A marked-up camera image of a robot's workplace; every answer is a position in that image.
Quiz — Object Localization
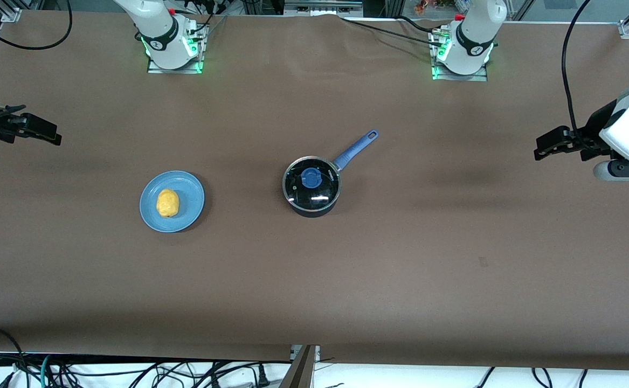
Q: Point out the yellow potato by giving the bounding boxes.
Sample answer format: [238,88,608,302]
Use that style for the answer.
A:
[156,189,181,218]

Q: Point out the glass lid with blue knob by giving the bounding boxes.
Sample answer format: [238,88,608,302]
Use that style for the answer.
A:
[284,157,341,210]

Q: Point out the blue round plate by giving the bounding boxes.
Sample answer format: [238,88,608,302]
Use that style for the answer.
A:
[140,171,205,233]

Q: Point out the black equipment box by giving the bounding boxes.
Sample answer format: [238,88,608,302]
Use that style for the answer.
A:
[284,0,364,17]

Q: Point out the brown table cover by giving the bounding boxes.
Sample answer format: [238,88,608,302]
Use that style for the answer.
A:
[0,10,629,372]

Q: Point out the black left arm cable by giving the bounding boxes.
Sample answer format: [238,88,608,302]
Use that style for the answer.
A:
[562,0,593,135]

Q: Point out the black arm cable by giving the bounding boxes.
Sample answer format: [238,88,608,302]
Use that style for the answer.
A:
[562,0,593,135]
[0,0,73,50]

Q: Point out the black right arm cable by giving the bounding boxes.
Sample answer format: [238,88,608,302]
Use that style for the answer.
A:
[0,0,73,50]

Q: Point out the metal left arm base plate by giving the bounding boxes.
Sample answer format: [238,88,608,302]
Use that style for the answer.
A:
[431,30,488,82]

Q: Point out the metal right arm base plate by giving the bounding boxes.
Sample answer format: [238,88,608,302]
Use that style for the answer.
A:
[147,22,208,74]

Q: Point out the black pot with blue handle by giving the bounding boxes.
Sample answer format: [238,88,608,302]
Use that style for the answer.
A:
[282,129,379,218]

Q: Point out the metal camera post bracket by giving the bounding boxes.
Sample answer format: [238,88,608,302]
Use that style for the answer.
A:
[278,345,321,388]

